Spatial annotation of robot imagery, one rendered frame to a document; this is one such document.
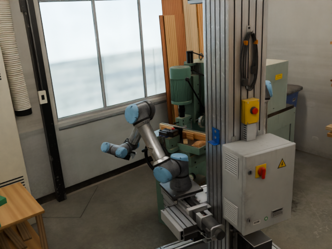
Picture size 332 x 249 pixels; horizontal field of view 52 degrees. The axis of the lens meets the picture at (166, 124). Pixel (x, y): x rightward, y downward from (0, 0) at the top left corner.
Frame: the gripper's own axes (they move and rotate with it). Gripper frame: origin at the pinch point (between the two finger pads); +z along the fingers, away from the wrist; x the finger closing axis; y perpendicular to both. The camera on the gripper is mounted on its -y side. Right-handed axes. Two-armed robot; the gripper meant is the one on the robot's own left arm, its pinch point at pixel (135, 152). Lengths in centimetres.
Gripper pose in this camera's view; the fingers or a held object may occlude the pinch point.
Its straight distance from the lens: 272.0
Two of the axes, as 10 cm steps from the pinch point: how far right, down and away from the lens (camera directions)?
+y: -3.0, 9.5, -0.8
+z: 5.6, 2.4, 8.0
